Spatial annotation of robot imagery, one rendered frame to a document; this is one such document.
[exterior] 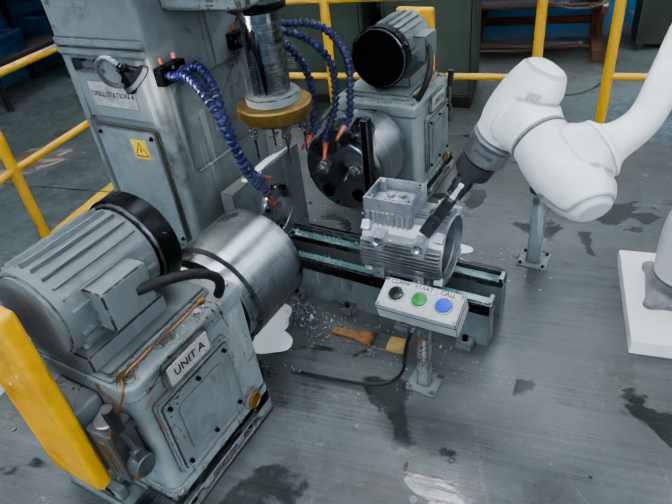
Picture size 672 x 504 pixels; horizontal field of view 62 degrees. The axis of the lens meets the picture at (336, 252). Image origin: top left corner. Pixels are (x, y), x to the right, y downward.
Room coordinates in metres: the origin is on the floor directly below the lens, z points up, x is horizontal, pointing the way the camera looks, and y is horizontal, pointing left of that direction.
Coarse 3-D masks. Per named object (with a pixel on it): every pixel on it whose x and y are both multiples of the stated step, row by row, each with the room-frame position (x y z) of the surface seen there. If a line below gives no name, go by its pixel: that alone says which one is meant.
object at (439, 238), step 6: (462, 210) 1.12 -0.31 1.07; (366, 222) 1.10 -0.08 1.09; (372, 222) 1.11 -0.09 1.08; (366, 228) 1.09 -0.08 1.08; (438, 234) 1.01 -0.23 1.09; (444, 234) 1.01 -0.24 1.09; (438, 240) 1.00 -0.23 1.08; (444, 240) 1.01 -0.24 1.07; (372, 270) 1.09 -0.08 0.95; (438, 282) 1.00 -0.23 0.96; (444, 282) 1.01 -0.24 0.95
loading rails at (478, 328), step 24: (312, 240) 1.31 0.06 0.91; (336, 240) 1.29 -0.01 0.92; (360, 240) 1.26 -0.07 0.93; (312, 264) 1.19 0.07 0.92; (336, 264) 1.18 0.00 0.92; (360, 264) 1.23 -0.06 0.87; (456, 264) 1.11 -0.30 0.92; (480, 264) 1.09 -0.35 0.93; (312, 288) 1.20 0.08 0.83; (336, 288) 1.16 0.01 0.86; (360, 288) 1.12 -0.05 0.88; (456, 288) 1.08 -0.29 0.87; (480, 288) 1.05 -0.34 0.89; (504, 288) 1.04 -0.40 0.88; (480, 312) 0.95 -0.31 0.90; (480, 336) 0.94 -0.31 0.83
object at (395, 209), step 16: (368, 192) 1.14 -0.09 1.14; (384, 192) 1.18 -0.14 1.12; (400, 192) 1.14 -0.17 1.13; (416, 192) 1.14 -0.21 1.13; (368, 208) 1.12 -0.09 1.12; (384, 208) 1.09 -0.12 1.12; (400, 208) 1.07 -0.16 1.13; (416, 208) 1.08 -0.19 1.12; (384, 224) 1.09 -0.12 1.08; (400, 224) 1.07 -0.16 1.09
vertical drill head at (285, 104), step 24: (264, 0) 1.26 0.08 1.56; (240, 24) 1.28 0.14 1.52; (264, 24) 1.26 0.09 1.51; (264, 48) 1.26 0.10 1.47; (264, 72) 1.26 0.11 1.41; (288, 72) 1.30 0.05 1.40; (264, 96) 1.26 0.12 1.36; (288, 96) 1.25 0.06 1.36; (240, 120) 1.26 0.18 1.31; (264, 120) 1.21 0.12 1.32; (288, 120) 1.22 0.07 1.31; (288, 144) 1.24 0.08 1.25
